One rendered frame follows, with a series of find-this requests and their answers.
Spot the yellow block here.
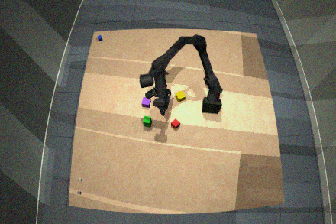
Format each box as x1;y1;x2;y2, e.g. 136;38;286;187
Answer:
175;91;186;102

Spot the purple cube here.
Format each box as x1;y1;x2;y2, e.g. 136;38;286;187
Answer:
141;97;151;108

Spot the red block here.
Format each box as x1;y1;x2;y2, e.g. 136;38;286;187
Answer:
171;119;180;129

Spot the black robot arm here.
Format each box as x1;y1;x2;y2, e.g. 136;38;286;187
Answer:
139;34;223;102

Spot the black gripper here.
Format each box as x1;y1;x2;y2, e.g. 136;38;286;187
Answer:
153;84;171;116

